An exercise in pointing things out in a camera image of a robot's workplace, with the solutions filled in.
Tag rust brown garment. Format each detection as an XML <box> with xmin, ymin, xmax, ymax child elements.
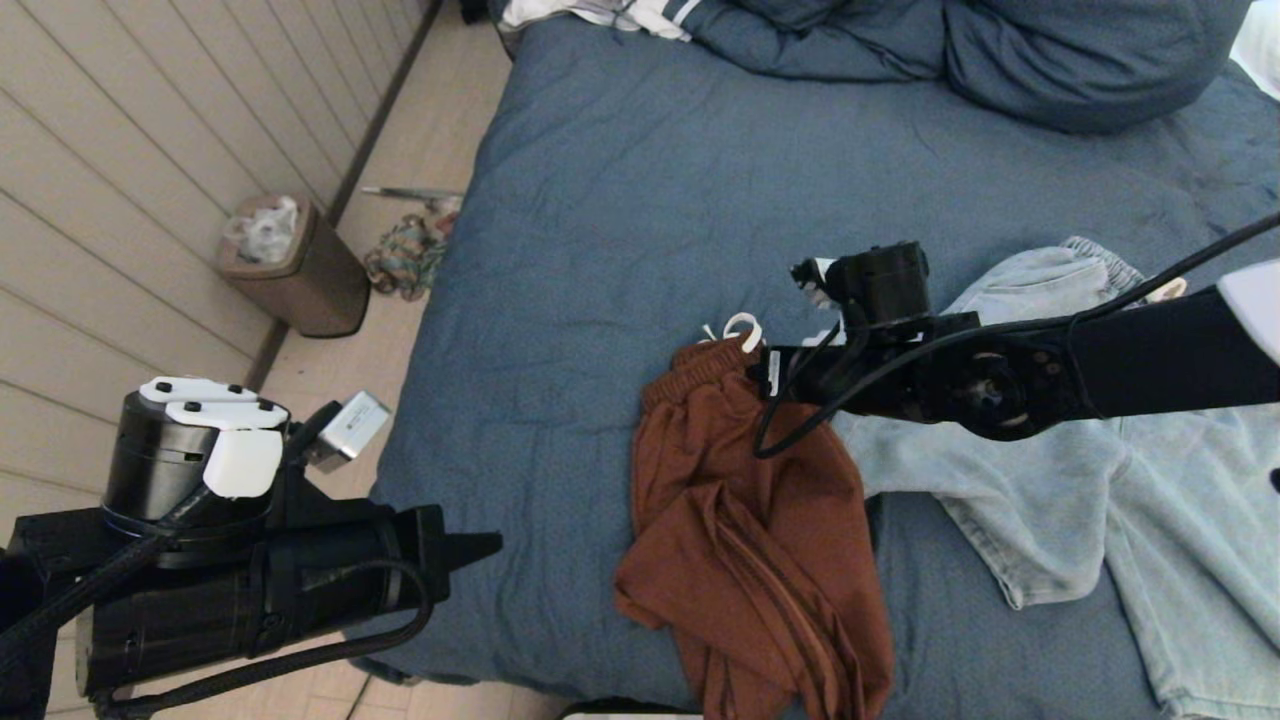
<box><xmin>613</xmin><ymin>312</ymin><xmax>896</xmax><ymax>720</ymax></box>

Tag light blue denim shorts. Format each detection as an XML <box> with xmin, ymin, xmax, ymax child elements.
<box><xmin>833</xmin><ymin>237</ymin><xmax>1280</xmax><ymax>720</ymax></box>

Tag blue bed sheet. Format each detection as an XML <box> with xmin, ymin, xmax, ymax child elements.
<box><xmin>345</xmin><ymin>15</ymin><xmax>1280</xmax><ymax>720</ymax></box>

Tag brown trash bin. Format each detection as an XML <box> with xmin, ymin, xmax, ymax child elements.
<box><xmin>217</xmin><ymin>195</ymin><xmax>372</xmax><ymax>339</ymax></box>

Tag bunched blue duvet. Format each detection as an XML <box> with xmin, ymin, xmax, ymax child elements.
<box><xmin>688</xmin><ymin>0</ymin><xmax>953</xmax><ymax>81</ymax></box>

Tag white plastic bin bag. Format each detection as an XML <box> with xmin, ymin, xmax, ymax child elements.
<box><xmin>225</xmin><ymin>197</ymin><xmax>301</xmax><ymax>266</ymax></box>

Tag colourful crumpled cloth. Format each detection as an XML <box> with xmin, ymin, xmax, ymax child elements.
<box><xmin>363</xmin><ymin>212</ymin><xmax>461</xmax><ymax>304</ymax></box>

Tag blue pillow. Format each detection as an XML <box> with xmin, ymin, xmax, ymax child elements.
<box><xmin>945</xmin><ymin>0</ymin><xmax>1253</xmax><ymax>133</ymax></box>

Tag grey metal rod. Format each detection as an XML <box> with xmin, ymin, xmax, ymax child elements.
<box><xmin>361</xmin><ymin>185</ymin><xmax>463</xmax><ymax>211</ymax></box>

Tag white striped garment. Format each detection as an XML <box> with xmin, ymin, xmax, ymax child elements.
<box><xmin>498</xmin><ymin>0</ymin><xmax>713</xmax><ymax>43</ymax></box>

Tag white pillow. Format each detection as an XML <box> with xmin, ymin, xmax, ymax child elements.
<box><xmin>1232</xmin><ymin>0</ymin><xmax>1280</xmax><ymax>98</ymax></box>

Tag thin black looped cable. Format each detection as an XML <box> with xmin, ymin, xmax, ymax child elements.
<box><xmin>95</xmin><ymin>558</ymin><xmax>436</xmax><ymax>719</ymax></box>

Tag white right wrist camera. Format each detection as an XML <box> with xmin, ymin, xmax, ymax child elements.
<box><xmin>790</xmin><ymin>258</ymin><xmax>851</xmax><ymax>347</ymax></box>

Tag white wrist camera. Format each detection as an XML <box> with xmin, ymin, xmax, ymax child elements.
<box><xmin>790</xmin><ymin>258</ymin><xmax>851</xmax><ymax>347</ymax></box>
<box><xmin>138</xmin><ymin>377</ymin><xmax>393</xmax><ymax>499</ymax></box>

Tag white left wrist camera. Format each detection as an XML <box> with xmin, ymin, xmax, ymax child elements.
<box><xmin>138</xmin><ymin>377</ymin><xmax>393</xmax><ymax>499</ymax></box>

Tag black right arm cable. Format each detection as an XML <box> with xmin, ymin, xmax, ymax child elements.
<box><xmin>752</xmin><ymin>212</ymin><xmax>1280</xmax><ymax>461</ymax></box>

